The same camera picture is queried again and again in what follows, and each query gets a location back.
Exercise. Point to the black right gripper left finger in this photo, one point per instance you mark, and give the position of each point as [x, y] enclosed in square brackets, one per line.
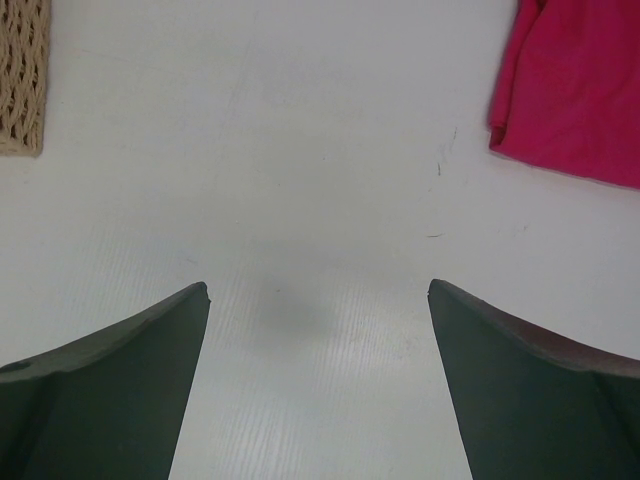
[109, 405]

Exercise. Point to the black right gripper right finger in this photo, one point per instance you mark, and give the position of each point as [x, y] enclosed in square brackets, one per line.
[530, 403]

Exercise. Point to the folded red t-shirt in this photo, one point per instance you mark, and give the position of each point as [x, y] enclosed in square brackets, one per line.
[566, 97]

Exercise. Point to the wicker laundry basket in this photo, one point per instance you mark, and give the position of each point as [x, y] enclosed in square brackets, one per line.
[25, 36]

